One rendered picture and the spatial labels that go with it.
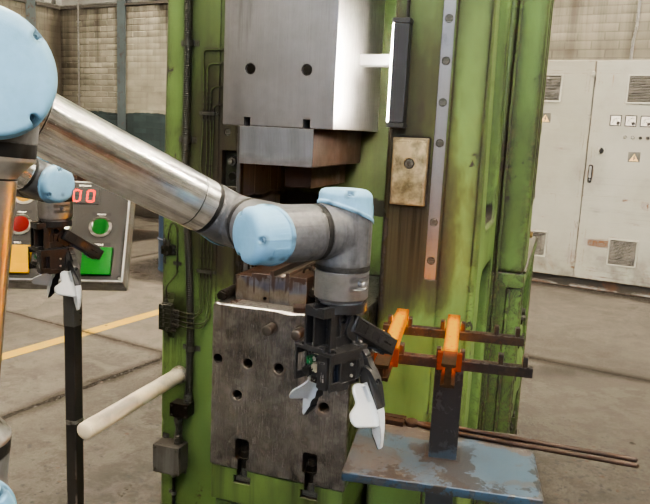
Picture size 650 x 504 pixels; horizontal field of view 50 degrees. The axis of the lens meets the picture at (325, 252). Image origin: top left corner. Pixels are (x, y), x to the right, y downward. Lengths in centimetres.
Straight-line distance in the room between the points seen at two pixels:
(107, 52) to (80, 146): 1004
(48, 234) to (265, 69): 65
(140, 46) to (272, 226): 964
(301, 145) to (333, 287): 85
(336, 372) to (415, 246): 91
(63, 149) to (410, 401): 130
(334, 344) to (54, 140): 43
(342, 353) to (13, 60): 53
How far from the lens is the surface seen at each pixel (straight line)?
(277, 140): 176
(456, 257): 181
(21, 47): 68
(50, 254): 166
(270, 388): 182
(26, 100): 68
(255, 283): 182
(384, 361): 128
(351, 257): 92
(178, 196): 91
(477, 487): 149
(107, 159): 87
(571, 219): 692
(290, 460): 187
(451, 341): 145
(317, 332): 94
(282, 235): 84
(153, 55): 1026
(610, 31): 758
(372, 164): 218
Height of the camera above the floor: 137
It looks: 10 degrees down
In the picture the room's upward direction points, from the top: 3 degrees clockwise
